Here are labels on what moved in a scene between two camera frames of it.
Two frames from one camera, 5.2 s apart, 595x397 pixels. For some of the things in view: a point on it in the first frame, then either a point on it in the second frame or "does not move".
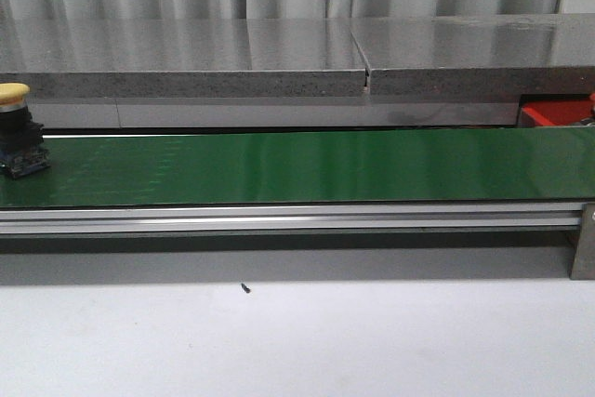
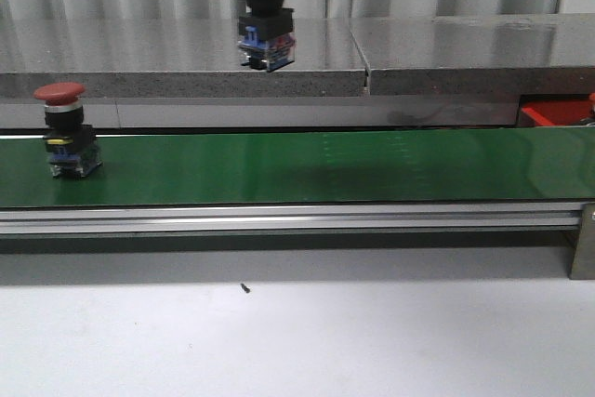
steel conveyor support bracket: x=584 y=261 does not move
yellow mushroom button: x=21 y=152 -> x=267 y=29
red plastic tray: x=560 y=112 does not move
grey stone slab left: x=182 y=58 does not move
